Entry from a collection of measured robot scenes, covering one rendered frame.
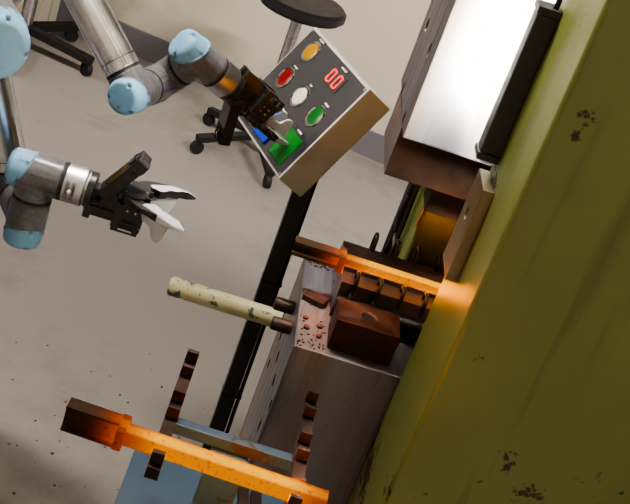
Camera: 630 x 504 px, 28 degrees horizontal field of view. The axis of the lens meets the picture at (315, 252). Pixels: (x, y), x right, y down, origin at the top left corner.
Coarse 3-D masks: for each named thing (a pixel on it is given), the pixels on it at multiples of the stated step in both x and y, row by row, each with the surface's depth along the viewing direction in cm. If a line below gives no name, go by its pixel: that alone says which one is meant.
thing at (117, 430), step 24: (72, 408) 181; (96, 408) 183; (72, 432) 183; (96, 432) 183; (120, 432) 181; (144, 432) 183; (168, 456) 183; (192, 456) 182; (216, 456) 184; (240, 480) 183; (264, 480) 183; (288, 480) 184
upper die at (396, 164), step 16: (400, 96) 236; (400, 112) 228; (400, 128) 222; (384, 144) 237; (400, 144) 222; (416, 144) 222; (384, 160) 229; (400, 160) 223; (416, 160) 223; (432, 160) 223; (448, 160) 223; (464, 160) 223; (400, 176) 225; (416, 176) 225; (432, 176) 224; (448, 176) 224; (464, 176) 224; (448, 192) 226; (464, 192) 226
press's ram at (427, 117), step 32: (448, 0) 213; (480, 0) 205; (512, 0) 204; (544, 0) 204; (448, 32) 207; (480, 32) 207; (512, 32) 207; (416, 64) 227; (448, 64) 210; (480, 64) 210; (416, 96) 214; (448, 96) 212; (480, 96) 212; (416, 128) 215; (448, 128) 215; (480, 128) 215; (480, 160) 217
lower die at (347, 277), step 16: (368, 256) 248; (384, 256) 253; (336, 272) 248; (352, 272) 239; (368, 272) 240; (416, 272) 249; (432, 272) 254; (336, 288) 240; (368, 288) 236; (384, 288) 238; (416, 288) 241; (384, 304) 237; (416, 304) 237; (400, 336) 240; (416, 336) 239
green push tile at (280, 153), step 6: (288, 132) 281; (294, 132) 279; (288, 138) 279; (294, 138) 278; (300, 138) 277; (276, 144) 281; (288, 144) 278; (294, 144) 277; (300, 144) 276; (270, 150) 281; (276, 150) 280; (282, 150) 279; (288, 150) 277; (294, 150) 276; (276, 156) 279; (282, 156) 277; (288, 156) 276; (282, 162) 276
